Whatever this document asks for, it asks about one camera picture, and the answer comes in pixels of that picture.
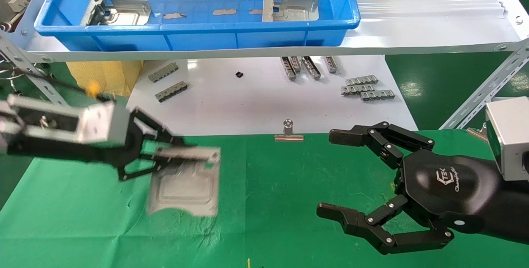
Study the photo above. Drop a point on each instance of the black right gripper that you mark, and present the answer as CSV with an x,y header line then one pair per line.
x,y
450,189

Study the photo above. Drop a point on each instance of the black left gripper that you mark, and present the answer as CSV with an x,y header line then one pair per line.
x,y
132,148

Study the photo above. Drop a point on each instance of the stamped sheet metal bracket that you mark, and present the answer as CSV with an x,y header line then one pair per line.
x,y
289,11
186,193
124,15

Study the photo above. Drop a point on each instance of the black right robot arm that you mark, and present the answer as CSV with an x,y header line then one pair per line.
x,y
518,210

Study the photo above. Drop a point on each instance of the grey slotted metal strip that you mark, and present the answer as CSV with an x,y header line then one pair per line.
x,y
163,72
361,80
171,92
378,95
355,90

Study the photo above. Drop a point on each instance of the green cloth mat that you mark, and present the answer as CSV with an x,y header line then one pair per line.
x,y
281,202

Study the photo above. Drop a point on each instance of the blue plastic tray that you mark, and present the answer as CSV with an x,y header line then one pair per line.
x,y
206,40

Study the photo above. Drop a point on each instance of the grey tape strip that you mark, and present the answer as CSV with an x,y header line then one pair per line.
x,y
174,15
256,11
224,12

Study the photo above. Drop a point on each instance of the white metal rack shelf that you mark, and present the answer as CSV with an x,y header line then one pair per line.
x,y
413,36

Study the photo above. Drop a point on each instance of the perforated grey rack strut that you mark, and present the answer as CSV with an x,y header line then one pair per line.
x,y
483,90
25,67

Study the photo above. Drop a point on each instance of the small grey box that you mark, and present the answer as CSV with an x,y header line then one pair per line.
x,y
17,3

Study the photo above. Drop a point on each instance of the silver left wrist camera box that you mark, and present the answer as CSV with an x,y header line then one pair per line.
x,y
103,123

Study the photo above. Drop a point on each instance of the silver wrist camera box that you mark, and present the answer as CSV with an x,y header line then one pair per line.
x,y
512,135
103,123

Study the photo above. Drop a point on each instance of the grey metal rail piece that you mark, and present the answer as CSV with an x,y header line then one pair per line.
x,y
296,63
289,71
332,64
311,67

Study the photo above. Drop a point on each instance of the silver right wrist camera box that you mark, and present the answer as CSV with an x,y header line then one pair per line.
x,y
512,135

